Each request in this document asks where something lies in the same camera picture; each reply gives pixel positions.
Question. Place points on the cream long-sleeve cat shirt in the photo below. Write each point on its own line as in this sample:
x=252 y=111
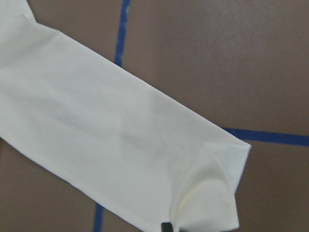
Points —
x=126 y=145

